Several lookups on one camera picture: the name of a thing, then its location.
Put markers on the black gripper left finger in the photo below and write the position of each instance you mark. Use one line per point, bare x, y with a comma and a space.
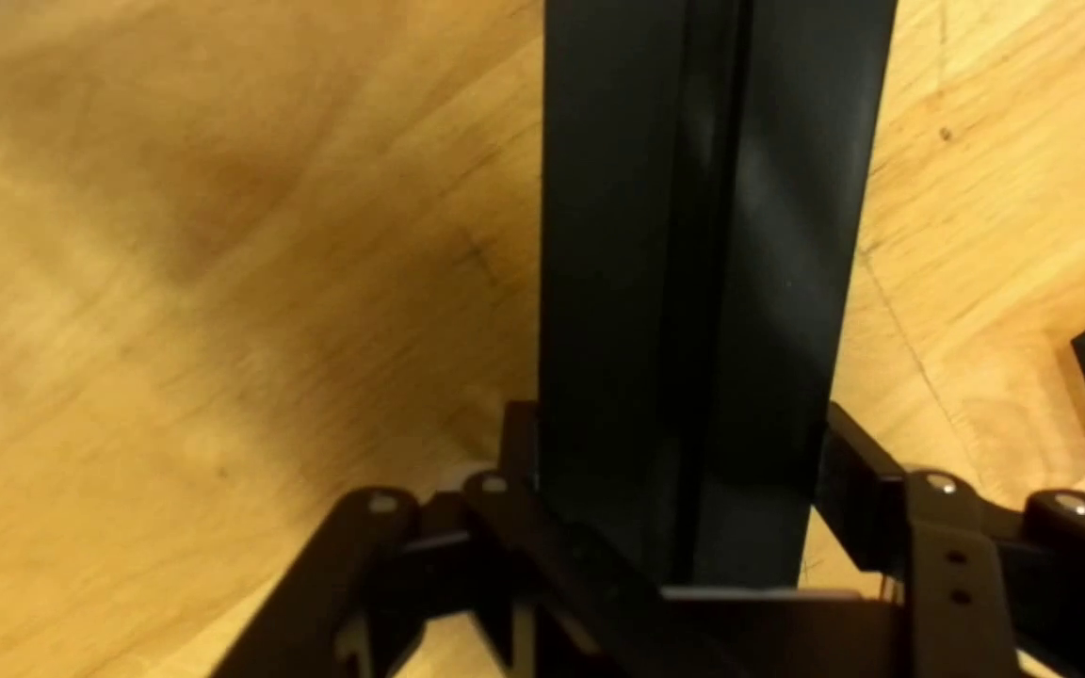
373, 575

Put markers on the long black rail block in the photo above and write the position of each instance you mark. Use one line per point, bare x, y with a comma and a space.
700, 185

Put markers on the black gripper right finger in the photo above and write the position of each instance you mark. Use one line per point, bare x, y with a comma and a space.
979, 581

